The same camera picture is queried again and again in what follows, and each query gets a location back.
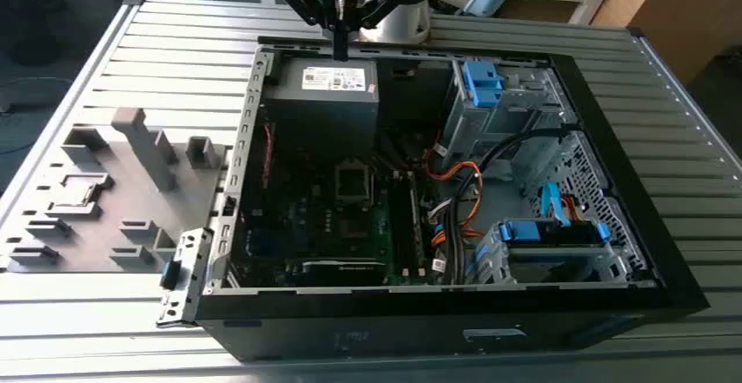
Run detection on metal socket cover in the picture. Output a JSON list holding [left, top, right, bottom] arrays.
[[334, 156, 374, 206]]

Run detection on CPU socket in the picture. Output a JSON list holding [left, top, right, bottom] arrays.
[[335, 213, 374, 241]]

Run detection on blue drive bay latch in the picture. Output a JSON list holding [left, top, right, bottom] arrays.
[[463, 60, 505, 109]]

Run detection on tall metal drive cage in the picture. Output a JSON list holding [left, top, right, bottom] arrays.
[[444, 59, 581, 184]]

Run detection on black office chair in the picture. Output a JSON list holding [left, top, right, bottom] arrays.
[[0, 0, 68, 68]]

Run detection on wooden cabinet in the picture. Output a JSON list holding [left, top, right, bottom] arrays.
[[590, 0, 742, 87]]

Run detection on green motherboard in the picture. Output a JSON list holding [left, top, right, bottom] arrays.
[[228, 109, 436, 289]]

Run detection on black RAM slot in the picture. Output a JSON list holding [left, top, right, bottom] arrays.
[[387, 173, 414, 276], [403, 173, 430, 276]]

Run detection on blue disk carrier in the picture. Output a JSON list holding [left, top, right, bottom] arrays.
[[496, 220, 611, 246]]

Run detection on metal expansion slot retainer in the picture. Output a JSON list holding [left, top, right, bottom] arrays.
[[155, 228, 215, 328]]

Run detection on black graphics card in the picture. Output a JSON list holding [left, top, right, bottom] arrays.
[[287, 259, 388, 287]]

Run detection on grey parts rack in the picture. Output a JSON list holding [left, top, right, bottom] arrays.
[[0, 107, 234, 274]]

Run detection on low metal disk cage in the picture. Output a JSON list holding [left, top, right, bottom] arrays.
[[472, 220, 659, 287]]

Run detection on black open PC case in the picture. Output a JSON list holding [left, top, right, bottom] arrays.
[[194, 34, 711, 363]]

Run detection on thin red wire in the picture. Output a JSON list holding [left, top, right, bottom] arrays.
[[260, 122, 278, 187]]

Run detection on thick black cable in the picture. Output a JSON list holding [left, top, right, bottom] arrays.
[[446, 129, 573, 284]]

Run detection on blue flat data cable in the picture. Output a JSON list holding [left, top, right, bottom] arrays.
[[542, 182, 574, 228]]

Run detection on orange power wires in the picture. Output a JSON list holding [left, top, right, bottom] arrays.
[[426, 160, 487, 248]]

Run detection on short orange red wires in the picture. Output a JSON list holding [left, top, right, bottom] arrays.
[[561, 195, 587, 224]]

